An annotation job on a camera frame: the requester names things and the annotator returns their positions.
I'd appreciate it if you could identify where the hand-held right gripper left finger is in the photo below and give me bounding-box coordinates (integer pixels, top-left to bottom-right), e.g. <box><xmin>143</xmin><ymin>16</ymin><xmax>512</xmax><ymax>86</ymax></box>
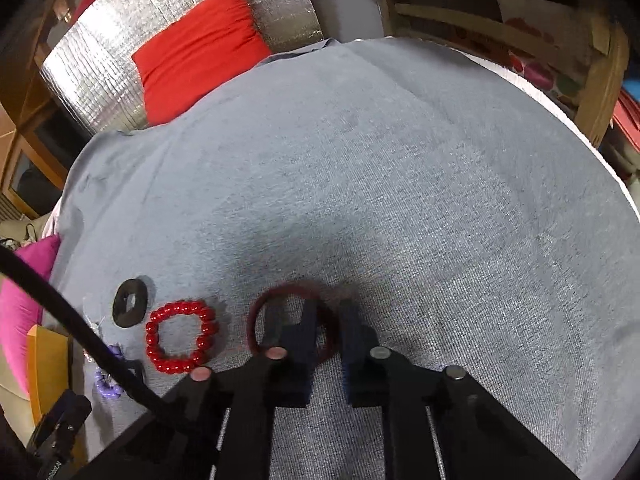
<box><xmin>85</xmin><ymin>300</ymin><xmax>321</xmax><ymax>480</ymax></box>

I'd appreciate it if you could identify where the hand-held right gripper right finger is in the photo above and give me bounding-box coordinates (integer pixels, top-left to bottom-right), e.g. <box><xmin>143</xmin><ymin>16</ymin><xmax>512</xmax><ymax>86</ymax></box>
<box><xmin>340</xmin><ymin>300</ymin><xmax>581</xmax><ymax>480</ymax></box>

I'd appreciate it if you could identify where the dark red bangle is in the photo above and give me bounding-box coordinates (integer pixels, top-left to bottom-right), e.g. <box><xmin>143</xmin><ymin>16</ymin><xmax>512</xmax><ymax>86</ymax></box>
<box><xmin>248</xmin><ymin>284</ymin><xmax>342</xmax><ymax>365</ymax></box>

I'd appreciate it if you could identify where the purple bead bracelet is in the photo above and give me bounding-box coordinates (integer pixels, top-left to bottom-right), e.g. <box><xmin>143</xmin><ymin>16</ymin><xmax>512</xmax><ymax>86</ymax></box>
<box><xmin>95</xmin><ymin>344</ymin><xmax>126</xmax><ymax>400</ymax></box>

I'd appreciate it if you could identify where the orange cardboard box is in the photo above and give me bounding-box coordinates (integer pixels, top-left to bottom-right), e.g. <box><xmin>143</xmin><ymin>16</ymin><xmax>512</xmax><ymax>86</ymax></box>
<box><xmin>26</xmin><ymin>324</ymin><xmax>76</xmax><ymax>426</ymax></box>

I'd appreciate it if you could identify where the pink white bead bracelet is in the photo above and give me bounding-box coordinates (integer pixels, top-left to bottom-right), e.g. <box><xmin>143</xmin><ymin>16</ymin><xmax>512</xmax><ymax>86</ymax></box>
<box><xmin>82</xmin><ymin>305</ymin><xmax>110</xmax><ymax>363</ymax></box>

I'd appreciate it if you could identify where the red bead bracelet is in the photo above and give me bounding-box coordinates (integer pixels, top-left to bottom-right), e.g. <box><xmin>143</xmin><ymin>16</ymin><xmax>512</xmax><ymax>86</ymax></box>
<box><xmin>145</xmin><ymin>299</ymin><xmax>221</xmax><ymax>375</ymax></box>

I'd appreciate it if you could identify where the pink pillow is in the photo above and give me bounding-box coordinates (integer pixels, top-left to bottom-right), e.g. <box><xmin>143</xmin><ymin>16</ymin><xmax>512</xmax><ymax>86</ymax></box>
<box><xmin>0</xmin><ymin>234</ymin><xmax>62</xmax><ymax>396</ymax></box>

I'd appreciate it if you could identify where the grey blanket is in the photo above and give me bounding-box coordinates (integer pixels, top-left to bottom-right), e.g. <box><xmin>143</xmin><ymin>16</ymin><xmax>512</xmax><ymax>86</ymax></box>
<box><xmin>42</xmin><ymin>37</ymin><xmax>640</xmax><ymax>480</ymax></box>

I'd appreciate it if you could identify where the wooden cabinet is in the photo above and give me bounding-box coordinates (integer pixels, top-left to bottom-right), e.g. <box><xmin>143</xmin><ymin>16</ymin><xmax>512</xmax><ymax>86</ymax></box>
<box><xmin>0</xmin><ymin>0</ymin><xmax>76</xmax><ymax>216</ymax></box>

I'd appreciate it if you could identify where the red pillow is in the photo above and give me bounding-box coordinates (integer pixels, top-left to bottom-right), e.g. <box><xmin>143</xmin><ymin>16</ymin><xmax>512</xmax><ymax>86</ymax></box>
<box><xmin>131</xmin><ymin>0</ymin><xmax>273</xmax><ymax>126</ymax></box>

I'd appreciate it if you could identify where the silver insulation sheet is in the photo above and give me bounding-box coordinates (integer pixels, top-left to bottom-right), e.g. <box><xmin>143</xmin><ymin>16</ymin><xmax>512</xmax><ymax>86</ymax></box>
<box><xmin>39</xmin><ymin>0</ymin><xmax>325</xmax><ymax>136</ymax></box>

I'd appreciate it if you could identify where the red folder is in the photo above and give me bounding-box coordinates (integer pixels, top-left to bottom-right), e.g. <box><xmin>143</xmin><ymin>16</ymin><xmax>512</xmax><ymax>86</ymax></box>
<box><xmin>611</xmin><ymin>80</ymin><xmax>640</xmax><ymax>153</ymax></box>

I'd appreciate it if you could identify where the colourful spotted cloth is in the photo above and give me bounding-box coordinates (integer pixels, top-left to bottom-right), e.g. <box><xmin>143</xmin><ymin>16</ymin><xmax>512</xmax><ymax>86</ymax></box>
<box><xmin>497</xmin><ymin>0</ymin><xmax>596</xmax><ymax>111</ymax></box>

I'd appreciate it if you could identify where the wooden chair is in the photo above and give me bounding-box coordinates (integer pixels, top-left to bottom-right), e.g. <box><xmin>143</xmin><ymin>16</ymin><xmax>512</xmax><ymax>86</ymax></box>
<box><xmin>385</xmin><ymin>0</ymin><xmax>631</xmax><ymax>148</ymax></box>

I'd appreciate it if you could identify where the black ring hair tie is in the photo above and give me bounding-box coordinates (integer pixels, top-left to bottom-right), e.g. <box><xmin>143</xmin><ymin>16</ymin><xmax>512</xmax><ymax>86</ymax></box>
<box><xmin>112</xmin><ymin>277</ymin><xmax>147</xmax><ymax>326</ymax></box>

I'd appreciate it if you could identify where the black cable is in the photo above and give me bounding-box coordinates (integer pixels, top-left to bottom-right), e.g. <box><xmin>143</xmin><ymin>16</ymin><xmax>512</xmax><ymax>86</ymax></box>
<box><xmin>0</xmin><ymin>247</ymin><xmax>221</xmax><ymax>441</ymax></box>

